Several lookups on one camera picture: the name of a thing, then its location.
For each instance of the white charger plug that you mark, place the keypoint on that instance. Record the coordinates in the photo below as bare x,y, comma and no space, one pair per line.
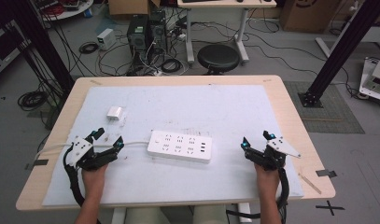
115,112

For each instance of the person's right hand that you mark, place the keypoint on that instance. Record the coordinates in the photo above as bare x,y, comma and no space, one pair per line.
267,183

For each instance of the black computer tower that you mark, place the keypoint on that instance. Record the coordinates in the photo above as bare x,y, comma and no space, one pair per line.
137,35
158,31

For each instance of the black tape strip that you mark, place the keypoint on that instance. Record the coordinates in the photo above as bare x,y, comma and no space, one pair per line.
38,163
326,173

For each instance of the round white table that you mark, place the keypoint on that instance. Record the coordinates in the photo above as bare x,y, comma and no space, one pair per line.
69,12

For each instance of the thin wooden strip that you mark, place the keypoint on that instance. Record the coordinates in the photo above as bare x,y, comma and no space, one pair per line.
309,183

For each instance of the white-legged wooden desk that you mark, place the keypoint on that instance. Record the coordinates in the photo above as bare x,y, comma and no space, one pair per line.
228,3

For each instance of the black round stool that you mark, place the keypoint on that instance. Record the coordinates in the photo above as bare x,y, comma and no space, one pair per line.
218,57

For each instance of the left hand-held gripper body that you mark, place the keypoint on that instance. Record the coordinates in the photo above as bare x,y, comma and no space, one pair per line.
85,155

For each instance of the white foam mat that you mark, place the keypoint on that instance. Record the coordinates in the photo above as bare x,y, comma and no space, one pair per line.
184,109

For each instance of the white power strip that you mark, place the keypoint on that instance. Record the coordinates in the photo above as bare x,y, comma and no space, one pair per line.
178,146

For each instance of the white device with panel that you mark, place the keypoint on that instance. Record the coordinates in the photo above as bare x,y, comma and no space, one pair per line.
376,77

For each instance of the light wooden table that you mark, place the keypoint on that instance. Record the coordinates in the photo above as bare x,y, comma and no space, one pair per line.
306,130

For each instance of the white table leg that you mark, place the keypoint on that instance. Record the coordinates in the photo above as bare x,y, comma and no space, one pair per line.
118,216
244,213

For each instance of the grey metal rack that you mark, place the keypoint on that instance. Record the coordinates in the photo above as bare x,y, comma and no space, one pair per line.
4,53

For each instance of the small white box device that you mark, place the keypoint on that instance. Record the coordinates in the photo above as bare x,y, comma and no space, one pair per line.
106,38

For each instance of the black tape cross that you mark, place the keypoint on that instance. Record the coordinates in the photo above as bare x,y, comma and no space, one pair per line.
330,207

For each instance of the black metal stand post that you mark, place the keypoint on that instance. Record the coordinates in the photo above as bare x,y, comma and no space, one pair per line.
343,46
47,49

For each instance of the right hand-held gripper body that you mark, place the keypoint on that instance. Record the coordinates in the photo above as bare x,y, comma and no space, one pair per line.
279,147

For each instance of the large brown cardboard box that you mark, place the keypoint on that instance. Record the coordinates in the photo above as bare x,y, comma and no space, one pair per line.
309,15

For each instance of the grey floor mat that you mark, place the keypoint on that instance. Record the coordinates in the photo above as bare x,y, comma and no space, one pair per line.
334,118

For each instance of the person's left hand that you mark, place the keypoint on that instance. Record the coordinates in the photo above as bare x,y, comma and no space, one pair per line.
93,182

